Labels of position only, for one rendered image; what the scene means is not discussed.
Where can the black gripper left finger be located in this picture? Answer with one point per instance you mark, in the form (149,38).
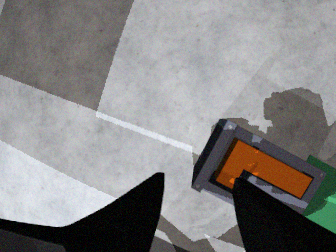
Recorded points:
(127,224)

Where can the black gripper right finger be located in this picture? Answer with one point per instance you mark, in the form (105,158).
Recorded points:
(268,225)

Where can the orange l-shaped part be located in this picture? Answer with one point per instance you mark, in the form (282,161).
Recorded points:
(241,156)

